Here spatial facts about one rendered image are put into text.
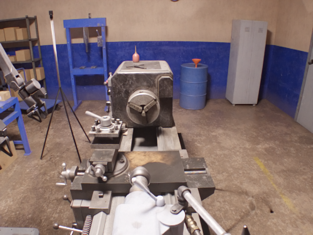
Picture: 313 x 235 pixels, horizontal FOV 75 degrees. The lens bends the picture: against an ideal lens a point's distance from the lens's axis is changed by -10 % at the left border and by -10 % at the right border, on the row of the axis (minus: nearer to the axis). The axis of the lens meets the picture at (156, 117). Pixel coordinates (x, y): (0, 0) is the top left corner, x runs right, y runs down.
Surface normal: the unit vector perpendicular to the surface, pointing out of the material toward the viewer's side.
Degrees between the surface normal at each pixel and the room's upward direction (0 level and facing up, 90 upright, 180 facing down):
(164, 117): 90
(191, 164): 0
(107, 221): 0
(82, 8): 90
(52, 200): 0
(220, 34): 90
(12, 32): 90
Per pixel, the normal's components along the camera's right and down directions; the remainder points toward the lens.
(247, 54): 0.04, 0.39
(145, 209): 0.00, -0.92
